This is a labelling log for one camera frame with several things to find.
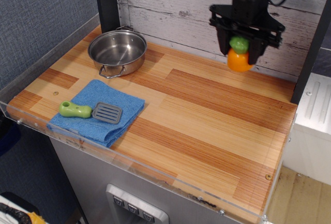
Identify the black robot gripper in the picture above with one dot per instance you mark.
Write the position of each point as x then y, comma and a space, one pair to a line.
249, 19

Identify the orange carrot salt shaker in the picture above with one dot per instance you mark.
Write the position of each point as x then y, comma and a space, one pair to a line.
238, 54

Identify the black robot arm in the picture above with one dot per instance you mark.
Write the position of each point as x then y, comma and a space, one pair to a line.
247, 19

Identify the stainless steel pot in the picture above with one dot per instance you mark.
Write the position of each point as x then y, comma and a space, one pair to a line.
118, 53

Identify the white ridged side cabinet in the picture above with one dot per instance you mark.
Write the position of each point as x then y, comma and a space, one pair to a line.
308, 149

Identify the clear acrylic table guard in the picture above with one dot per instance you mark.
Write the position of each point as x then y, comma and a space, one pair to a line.
224, 165

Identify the blue folded cloth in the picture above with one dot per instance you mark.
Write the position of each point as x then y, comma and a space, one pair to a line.
97, 131

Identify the silver dispenser panel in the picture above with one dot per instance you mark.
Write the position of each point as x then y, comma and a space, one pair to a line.
127, 208

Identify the yellow object bottom left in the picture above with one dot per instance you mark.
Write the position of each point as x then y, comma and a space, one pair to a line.
36, 219

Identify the dark vertical post left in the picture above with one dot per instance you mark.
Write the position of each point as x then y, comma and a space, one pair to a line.
108, 15

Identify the green handled grey spatula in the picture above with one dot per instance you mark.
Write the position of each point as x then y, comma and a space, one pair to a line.
102, 111

